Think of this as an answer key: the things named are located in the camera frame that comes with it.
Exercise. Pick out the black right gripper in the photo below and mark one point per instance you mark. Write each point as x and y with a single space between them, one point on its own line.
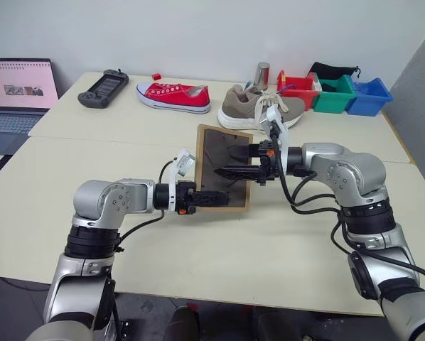
266 160

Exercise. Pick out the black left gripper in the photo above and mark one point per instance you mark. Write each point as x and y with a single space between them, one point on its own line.
184 199

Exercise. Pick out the wooden picture frame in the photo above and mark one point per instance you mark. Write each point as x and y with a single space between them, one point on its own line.
217 167

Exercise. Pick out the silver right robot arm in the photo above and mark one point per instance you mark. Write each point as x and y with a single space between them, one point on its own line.
354 170

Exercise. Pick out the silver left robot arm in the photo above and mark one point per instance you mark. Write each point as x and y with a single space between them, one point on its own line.
102 202

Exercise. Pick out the beige running sneaker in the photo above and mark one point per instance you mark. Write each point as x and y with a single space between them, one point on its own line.
241 110

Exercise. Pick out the shiny metal cylinder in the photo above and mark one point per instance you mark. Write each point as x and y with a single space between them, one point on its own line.
263 74

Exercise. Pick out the red plastic bin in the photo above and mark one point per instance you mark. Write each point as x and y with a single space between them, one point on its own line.
297 90

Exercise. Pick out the red canvas sneaker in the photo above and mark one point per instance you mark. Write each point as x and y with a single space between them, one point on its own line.
173 96

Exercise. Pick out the green plastic bin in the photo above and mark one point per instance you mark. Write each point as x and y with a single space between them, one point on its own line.
335 94

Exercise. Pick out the small red block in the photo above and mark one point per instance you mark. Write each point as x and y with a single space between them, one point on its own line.
157 76

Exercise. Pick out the dark rounded shape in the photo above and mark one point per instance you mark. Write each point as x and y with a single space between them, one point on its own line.
182 325

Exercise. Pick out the blue plastic bin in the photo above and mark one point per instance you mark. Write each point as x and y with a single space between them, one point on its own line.
369 99

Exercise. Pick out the black handheld game controller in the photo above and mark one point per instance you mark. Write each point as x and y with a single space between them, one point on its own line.
104 89

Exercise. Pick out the open laptop computer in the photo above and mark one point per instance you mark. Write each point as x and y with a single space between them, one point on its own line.
17 85

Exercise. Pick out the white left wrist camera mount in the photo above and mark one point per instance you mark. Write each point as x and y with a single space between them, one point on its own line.
184 161

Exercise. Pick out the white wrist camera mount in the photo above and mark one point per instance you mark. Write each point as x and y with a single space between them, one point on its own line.
184 161
274 115

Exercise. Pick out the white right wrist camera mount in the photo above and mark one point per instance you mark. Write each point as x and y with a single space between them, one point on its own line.
274 115

